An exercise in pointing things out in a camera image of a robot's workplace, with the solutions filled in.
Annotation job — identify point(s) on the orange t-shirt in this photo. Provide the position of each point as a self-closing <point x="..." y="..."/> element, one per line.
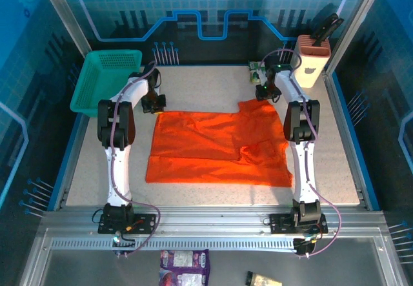
<point x="209" y="150"/>

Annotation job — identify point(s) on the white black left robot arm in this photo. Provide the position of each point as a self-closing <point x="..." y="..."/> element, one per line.
<point x="117" y="169"/>

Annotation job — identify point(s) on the green snack bag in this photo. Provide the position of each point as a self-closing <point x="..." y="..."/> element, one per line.
<point x="255" y="69"/>

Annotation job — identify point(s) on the beige knife block brown top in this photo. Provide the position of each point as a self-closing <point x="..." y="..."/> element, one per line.
<point x="309" y="63"/>

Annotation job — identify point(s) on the green plastic basket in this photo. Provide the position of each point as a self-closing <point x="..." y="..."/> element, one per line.
<point x="103" y="79"/>

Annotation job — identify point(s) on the purple snack bag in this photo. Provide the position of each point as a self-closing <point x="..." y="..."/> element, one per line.
<point x="184" y="266"/>

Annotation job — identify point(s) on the beige packet black end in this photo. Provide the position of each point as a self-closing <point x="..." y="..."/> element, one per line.
<point x="264" y="279"/>

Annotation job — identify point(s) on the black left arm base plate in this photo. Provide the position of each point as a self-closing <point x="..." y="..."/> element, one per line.
<point x="145" y="223"/>

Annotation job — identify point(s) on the aluminium corner post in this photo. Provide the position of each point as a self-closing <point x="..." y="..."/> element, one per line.
<point x="64" y="11"/>
<point x="355" y="18"/>

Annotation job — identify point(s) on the aluminium front rail frame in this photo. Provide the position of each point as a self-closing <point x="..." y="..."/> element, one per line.
<point x="209" y="216"/>

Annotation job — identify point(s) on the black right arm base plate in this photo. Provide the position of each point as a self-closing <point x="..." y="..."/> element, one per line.
<point x="279" y="223"/>

